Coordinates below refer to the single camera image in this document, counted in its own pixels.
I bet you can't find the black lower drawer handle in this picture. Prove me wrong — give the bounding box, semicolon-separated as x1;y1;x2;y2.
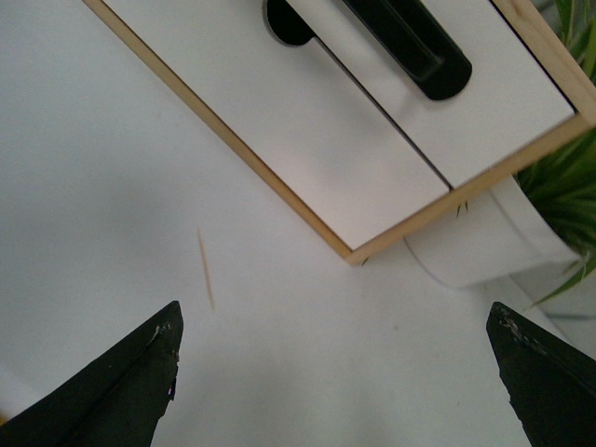
264;0;316;47

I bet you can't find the black drawer handle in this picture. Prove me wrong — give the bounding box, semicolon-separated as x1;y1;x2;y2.
264;0;316;47
345;0;473;102

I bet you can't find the white plant pot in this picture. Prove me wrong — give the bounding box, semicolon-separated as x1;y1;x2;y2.
405;177;579;288

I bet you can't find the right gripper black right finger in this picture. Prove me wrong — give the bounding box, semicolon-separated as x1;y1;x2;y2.
486;302;595;446

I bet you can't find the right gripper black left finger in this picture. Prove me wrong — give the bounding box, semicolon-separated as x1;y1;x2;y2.
1;301;183;446

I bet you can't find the white drawer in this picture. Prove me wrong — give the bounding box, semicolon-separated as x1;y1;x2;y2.
291;1;575;187
111;1;447;249

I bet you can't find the green striped spider plant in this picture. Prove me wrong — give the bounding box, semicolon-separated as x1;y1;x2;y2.
515;1;595;305

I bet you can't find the black upper drawer handle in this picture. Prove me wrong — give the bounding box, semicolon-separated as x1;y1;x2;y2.
345;0;473;102

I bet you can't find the light wood drawer cabinet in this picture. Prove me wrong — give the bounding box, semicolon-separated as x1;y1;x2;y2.
89;1;595;264

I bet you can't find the wooden toothpick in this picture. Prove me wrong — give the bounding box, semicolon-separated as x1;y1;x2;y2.
196;228;216;312

